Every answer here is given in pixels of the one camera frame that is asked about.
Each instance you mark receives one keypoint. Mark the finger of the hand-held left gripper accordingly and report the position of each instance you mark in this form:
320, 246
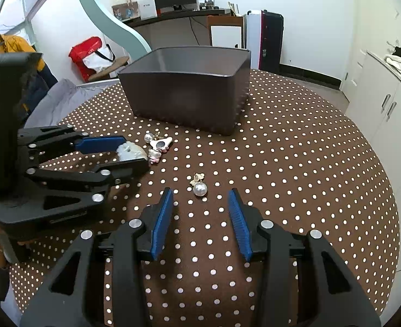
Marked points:
100, 144
125, 170

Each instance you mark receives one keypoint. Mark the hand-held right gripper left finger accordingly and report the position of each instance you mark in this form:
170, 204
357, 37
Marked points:
161, 224

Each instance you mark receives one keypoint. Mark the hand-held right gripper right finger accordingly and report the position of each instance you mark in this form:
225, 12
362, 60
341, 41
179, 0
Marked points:
238, 224

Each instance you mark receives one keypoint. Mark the white translucent pendant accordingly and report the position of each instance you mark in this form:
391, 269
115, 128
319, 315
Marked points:
132, 152

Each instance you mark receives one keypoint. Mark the pink white charm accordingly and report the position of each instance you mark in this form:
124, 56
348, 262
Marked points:
154, 156

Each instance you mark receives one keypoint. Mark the pearl drop earring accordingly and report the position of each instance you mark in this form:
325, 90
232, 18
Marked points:
199, 189
148, 137

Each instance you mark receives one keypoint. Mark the white bow charm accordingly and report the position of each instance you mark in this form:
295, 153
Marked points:
162, 142

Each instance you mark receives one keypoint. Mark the dark grey storage box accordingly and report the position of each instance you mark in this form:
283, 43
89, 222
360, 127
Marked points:
180, 102

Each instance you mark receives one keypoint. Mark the grey blanket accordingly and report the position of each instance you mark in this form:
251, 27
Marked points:
60, 102

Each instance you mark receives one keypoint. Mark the brown polka dot tablecloth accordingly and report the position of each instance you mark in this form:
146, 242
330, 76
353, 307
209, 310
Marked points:
289, 177

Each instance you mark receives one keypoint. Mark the yellow navy jacket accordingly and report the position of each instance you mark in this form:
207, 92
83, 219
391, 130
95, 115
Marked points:
16, 44

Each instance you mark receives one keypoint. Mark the wooden chair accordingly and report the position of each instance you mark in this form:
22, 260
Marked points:
118, 63

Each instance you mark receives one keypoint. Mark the white tote bag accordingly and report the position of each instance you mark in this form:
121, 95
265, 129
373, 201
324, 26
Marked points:
100, 58

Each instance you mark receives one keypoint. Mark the red bag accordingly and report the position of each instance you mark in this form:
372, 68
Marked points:
84, 49

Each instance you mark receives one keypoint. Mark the white carton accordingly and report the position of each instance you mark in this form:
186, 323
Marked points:
149, 10

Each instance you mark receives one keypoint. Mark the dark wooden desk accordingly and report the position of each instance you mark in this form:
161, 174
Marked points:
186, 13

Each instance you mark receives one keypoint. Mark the brown cabinet white door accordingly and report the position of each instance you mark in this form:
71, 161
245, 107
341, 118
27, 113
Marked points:
226, 35

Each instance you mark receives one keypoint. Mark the cream sideboard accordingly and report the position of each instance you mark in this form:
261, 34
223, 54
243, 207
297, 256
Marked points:
391, 143

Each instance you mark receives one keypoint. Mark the black suitcase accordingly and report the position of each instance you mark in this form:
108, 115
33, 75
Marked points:
272, 41

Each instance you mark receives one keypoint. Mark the cream door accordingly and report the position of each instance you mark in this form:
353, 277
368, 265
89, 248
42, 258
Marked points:
374, 24

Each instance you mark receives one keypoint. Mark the light blue bunk bed frame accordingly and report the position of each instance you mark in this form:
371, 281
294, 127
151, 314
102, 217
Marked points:
115, 17

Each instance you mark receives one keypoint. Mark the leaning picture frame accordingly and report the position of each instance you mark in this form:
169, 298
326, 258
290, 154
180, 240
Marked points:
233, 8

